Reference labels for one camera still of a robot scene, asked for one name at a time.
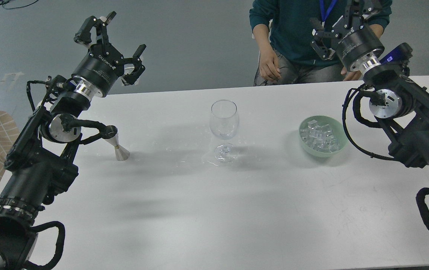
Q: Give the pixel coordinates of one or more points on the clear wine glass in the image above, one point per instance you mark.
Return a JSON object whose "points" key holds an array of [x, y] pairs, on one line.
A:
{"points": [[224, 124]]}

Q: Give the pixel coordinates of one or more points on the green bowl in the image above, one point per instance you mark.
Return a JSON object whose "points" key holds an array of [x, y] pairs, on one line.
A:
{"points": [[338, 130]]}

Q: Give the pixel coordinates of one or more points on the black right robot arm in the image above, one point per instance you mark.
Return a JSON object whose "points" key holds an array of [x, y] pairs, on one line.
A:
{"points": [[388, 98]]}

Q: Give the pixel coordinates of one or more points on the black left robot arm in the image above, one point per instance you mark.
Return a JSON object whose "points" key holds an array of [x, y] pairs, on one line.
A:
{"points": [[41, 159]]}

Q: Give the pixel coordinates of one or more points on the pile of clear ice cubes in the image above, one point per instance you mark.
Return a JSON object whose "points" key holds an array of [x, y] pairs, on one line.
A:
{"points": [[318, 136]]}

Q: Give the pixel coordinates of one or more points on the steel double jigger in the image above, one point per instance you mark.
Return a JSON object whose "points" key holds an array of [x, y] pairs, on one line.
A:
{"points": [[111, 136]]}

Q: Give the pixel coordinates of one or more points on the person's right hand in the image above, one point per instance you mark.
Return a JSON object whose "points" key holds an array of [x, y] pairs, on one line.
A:
{"points": [[269, 65]]}

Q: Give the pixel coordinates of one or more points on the person in green sweater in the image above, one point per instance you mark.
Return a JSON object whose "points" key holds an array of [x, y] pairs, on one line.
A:
{"points": [[284, 26]]}

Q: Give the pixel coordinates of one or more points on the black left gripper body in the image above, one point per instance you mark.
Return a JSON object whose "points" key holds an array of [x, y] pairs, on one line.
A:
{"points": [[100, 67]]}

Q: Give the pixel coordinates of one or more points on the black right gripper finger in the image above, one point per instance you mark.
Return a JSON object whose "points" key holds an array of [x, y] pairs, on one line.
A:
{"points": [[319, 35], [356, 11]]}

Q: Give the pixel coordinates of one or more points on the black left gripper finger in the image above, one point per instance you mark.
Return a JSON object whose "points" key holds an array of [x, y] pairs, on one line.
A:
{"points": [[83, 36], [132, 73]]}

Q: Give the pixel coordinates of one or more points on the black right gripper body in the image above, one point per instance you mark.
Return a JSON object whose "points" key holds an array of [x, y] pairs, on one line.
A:
{"points": [[355, 44]]}

